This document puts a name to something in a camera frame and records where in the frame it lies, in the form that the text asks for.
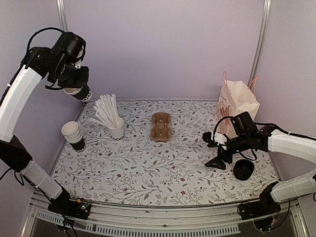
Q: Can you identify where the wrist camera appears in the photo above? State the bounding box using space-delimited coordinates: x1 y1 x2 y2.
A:
74 49 85 69
202 132 229 150

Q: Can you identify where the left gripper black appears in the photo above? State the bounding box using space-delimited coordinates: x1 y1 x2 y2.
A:
49 57 90 88

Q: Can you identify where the floral table mat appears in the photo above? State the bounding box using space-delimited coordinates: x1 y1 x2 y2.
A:
52 101 279 206

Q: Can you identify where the white cup holding straws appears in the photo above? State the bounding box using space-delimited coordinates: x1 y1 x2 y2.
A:
108 118 124 141

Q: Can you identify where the bundle of wrapped straws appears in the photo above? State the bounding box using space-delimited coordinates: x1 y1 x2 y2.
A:
89 94 123 129

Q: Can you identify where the aluminium frame post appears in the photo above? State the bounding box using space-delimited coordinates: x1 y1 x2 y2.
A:
248 0 272 85
56 0 68 32

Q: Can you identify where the black white paper cup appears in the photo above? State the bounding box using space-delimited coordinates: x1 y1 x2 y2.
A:
63 85 92 102

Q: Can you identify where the front aluminium rail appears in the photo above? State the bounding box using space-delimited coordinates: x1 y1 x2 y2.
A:
21 193 311 237

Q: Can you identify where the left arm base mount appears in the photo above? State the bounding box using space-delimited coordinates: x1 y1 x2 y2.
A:
48 197 91 220

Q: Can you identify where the brown cardboard cup carrier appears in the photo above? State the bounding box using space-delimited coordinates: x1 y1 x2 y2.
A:
151 113 172 143

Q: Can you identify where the left aluminium frame post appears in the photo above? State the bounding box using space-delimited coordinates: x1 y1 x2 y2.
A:
56 0 68 32

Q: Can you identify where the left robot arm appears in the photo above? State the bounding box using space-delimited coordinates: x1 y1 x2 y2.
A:
0 31 92 214

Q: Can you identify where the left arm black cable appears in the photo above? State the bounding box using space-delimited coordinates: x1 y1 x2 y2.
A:
24 27 87 65

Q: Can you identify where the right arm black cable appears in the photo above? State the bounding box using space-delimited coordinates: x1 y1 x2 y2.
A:
213 115 316 161

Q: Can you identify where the right aluminium frame post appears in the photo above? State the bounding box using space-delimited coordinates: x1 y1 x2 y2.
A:
248 0 272 85

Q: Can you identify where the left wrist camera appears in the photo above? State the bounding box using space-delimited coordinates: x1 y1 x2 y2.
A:
74 49 85 69

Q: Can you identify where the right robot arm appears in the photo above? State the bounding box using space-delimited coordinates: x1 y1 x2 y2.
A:
202 112 316 215

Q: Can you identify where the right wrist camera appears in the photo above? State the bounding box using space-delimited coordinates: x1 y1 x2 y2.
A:
202 132 229 150

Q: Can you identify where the stack of black lids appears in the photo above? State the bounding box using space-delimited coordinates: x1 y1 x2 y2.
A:
233 159 254 181

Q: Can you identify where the paper takeout bag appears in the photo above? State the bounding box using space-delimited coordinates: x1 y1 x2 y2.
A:
215 72 260 121

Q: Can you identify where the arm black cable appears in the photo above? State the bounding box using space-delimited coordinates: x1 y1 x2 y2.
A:
213 115 316 161
24 27 87 65

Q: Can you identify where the stack of paper cups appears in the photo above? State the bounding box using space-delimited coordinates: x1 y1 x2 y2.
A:
61 121 86 153

